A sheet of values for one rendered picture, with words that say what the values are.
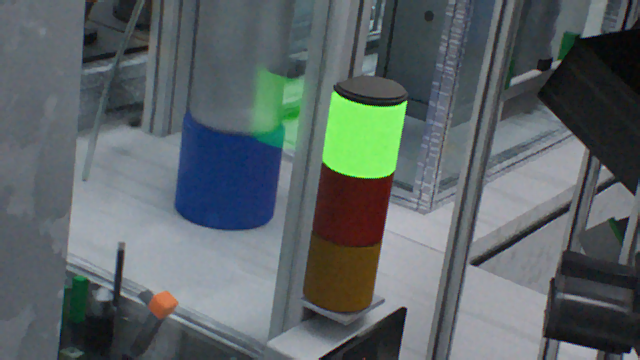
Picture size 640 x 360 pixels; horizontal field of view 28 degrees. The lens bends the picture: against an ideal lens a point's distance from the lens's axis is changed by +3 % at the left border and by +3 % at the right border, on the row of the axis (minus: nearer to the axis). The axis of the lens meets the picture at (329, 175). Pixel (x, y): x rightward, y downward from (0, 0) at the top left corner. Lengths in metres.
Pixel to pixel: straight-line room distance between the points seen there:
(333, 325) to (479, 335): 0.87
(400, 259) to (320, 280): 1.06
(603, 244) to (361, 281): 0.44
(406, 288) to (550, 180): 0.60
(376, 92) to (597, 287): 0.24
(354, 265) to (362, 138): 0.09
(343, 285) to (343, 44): 0.16
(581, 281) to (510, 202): 1.26
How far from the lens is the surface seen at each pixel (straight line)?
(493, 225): 2.11
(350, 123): 0.82
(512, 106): 1.31
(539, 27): 2.26
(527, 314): 1.84
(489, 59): 1.22
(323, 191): 0.85
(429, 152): 2.07
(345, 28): 0.82
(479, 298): 1.85
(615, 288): 0.97
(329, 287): 0.86
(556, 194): 2.30
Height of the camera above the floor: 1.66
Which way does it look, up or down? 21 degrees down
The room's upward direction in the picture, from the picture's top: 9 degrees clockwise
